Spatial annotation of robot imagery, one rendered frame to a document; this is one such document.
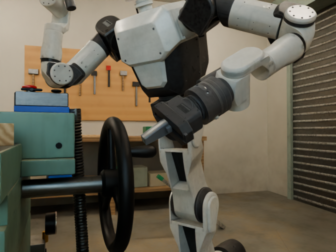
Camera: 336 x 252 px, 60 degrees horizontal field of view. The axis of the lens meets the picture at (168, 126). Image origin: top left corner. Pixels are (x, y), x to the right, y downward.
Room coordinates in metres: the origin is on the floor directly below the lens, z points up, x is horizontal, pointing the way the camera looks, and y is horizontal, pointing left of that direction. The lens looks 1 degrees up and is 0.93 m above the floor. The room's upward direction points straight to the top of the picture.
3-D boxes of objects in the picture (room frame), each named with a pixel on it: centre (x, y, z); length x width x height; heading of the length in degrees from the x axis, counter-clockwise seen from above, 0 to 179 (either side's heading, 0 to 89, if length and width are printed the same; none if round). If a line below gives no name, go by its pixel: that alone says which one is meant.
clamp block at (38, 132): (0.62, 0.27, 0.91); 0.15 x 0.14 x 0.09; 21
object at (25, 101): (0.63, 0.27, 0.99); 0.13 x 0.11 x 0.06; 21
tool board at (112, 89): (3.77, 0.77, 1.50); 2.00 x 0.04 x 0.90; 106
